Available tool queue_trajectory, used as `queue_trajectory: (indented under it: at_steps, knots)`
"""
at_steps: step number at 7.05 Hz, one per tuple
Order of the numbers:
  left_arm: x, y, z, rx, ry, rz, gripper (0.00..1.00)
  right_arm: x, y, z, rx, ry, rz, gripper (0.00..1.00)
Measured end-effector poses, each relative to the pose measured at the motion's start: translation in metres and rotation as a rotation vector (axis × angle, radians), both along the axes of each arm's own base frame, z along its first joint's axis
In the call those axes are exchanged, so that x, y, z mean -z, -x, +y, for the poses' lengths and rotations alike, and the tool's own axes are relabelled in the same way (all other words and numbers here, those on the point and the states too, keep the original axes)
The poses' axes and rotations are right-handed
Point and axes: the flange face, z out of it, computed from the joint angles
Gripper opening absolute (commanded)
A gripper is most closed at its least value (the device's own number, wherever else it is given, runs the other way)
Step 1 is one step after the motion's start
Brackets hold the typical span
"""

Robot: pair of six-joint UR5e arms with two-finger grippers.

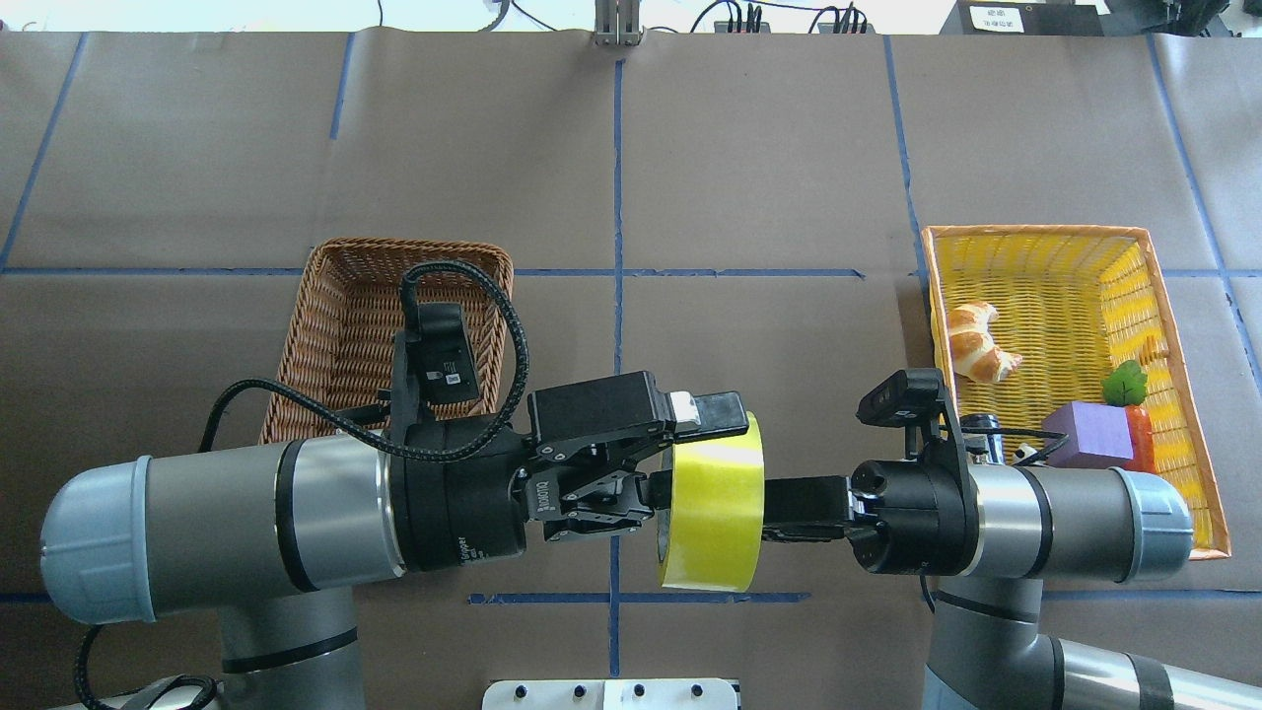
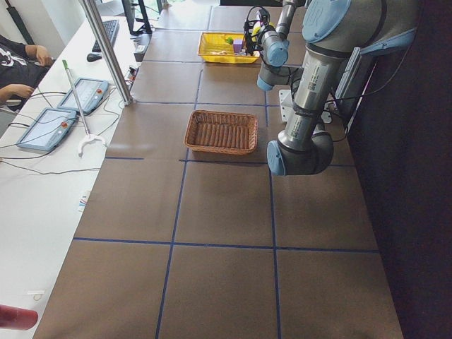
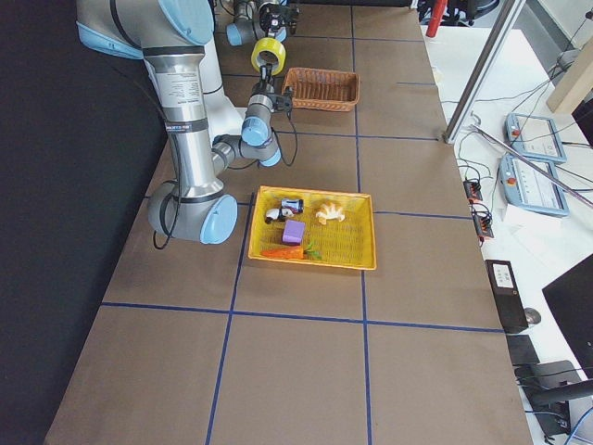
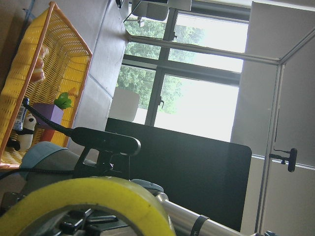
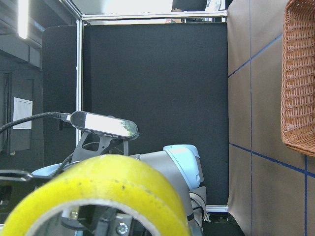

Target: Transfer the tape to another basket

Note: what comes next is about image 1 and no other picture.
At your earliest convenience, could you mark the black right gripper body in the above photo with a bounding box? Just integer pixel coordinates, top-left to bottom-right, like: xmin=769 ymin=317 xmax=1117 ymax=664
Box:
xmin=847 ymin=451 xmax=981 ymax=575

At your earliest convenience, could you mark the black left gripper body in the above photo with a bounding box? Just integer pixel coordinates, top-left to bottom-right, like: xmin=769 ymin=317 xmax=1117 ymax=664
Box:
xmin=391 ymin=372 xmax=676 ymax=571

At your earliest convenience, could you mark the yellow tape roll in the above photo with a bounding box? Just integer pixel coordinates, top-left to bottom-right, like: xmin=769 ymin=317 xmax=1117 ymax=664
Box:
xmin=658 ymin=410 xmax=765 ymax=593

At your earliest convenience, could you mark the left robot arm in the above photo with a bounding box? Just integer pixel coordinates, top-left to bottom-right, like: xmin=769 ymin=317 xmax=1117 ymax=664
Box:
xmin=39 ymin=372 xmax=753 ymax=709

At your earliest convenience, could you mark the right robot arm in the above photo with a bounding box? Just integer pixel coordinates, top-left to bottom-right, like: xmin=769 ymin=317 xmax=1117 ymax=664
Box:
xmin=764 ymin=457 xmax=1259 ymax=709

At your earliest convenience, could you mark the brown wicker basket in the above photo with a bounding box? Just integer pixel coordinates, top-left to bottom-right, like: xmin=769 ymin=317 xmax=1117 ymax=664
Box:
xmin=276 ymin=237 xmax=514 ymax=449

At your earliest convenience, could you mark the yellow plastic basket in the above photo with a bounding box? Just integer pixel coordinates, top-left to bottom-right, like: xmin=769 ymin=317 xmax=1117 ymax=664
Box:
xmin=921 ymin=224 xmax=1230 ymax=561

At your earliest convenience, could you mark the toy panda figure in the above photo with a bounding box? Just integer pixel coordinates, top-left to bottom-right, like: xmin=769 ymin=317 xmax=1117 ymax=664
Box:
xmin=1013 ymin=441 xmax=1041 ymax=464

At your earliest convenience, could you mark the toy bread croissant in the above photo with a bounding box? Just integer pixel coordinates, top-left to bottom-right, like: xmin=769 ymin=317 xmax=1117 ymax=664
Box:
xmin=947 ymin=301 xmax=1023 ymax=383

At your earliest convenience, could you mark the purple toy block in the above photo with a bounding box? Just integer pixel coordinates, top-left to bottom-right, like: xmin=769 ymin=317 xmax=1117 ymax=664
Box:
xmin=1042 ymin=400 xmax=1135 ymax=468

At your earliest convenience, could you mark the orange toy carrot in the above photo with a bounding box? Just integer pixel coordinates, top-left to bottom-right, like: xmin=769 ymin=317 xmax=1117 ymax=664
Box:
xmin=1124 ymin=404 xmax=1159 ymax=473

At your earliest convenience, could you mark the black box device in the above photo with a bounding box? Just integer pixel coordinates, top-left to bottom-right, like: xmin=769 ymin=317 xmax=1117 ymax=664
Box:
xmin=939 ymin=1 xmax=1104 ymax=37

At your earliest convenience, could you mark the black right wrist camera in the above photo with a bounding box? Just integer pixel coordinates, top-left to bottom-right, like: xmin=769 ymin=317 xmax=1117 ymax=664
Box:
xmin=856 ymin=368 xmax=965 ymax=462

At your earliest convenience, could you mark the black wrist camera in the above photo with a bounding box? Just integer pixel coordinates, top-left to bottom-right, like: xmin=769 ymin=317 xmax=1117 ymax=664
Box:
xmin=408 ymin=301 xmax=480 ymax=405
xmin=856 ymin=368 xmax=965 ymax=462

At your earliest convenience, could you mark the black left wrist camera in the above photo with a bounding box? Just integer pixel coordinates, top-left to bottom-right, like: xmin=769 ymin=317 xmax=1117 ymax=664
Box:
xmin=408 ymin=301 xmax=480 ymax=405

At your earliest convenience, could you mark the aluminium frame post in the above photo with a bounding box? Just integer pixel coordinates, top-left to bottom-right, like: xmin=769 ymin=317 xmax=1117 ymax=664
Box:
xmin=594 ymin=0 xmax=644 ymax=45

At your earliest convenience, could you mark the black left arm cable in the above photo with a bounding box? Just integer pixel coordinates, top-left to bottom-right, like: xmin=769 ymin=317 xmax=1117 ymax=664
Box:
xmin=74 ymin=260 xmax=529 ymax=710

